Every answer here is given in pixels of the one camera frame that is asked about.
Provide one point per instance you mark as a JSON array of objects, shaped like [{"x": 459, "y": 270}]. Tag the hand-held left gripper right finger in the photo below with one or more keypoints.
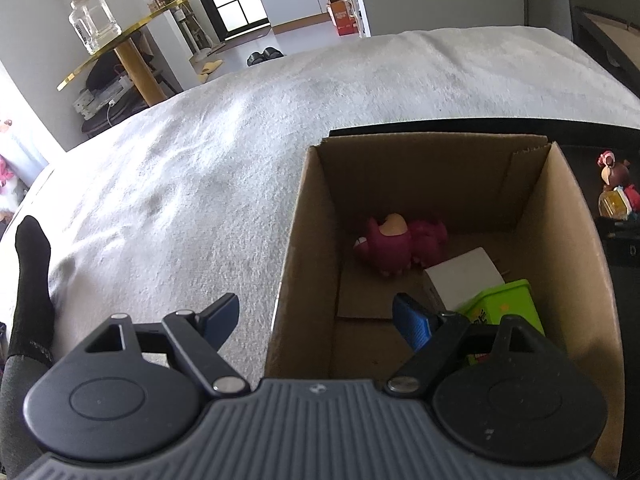
[{"x": 414, "y": 322}]

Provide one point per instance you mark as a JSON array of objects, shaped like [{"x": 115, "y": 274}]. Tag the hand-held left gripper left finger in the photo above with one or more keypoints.
[{"x": 220, "y": 319}]

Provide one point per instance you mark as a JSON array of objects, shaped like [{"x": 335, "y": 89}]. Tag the white charger plug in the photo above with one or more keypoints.
[{"x": 465, "y": 272}]

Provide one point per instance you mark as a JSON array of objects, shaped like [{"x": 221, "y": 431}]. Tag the pink toy figure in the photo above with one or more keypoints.
[{"x": 390, "y": 250}]

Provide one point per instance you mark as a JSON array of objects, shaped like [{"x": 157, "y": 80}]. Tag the green hexagonal container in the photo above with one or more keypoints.
[{"x": 505, "y": 300}]

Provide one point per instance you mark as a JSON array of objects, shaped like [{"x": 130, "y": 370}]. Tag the brown cardboard box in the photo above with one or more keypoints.
[{"x": 565, "y": 260}]

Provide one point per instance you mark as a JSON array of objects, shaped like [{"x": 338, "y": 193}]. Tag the white fluffy blanket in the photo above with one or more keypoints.
[{"x": 200, "y": 170}]

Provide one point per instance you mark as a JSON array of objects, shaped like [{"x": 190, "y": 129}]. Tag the person's black sock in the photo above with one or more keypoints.
[{"x": 32, "y": 280}]

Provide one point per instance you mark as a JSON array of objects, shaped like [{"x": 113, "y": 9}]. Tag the person's grey trouser leg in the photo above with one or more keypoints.
[{"x": 15, "y": 410}]

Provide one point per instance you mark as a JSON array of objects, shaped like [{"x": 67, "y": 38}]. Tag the small yellow perfume bottle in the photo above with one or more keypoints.
[{"x": 614, "y": 204}]

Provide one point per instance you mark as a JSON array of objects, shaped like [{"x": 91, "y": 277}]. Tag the tan slippers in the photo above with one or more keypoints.
[{"x": 210, "y": 70}]

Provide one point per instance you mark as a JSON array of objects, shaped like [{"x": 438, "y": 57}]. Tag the brown doll figure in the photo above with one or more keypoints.
[{"x": 615, "y": 172}]

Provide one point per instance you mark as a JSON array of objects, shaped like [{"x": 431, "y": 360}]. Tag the white power strip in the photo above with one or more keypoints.
[{"x": 100, "y": 97}]

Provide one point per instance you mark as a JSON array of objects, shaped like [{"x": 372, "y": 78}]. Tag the pink plush toys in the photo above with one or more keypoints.
[{"x": 9, "y": 180}]

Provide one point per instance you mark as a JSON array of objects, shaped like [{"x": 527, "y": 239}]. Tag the black slipper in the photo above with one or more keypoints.
[
  {"x": 256, "y": 59},
  {"x": 274, "y": 53}
]

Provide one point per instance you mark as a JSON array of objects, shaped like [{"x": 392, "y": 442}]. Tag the round gold side table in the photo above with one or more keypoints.
[{"x": 132, "y": 60}]

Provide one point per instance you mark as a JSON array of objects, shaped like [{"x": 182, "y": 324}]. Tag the orange cardboard box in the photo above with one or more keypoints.
[{"x": 342, "y": 17}]

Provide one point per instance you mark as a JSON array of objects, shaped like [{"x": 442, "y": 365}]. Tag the glass jar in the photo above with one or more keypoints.
[{"x": 95, "y": 22}]

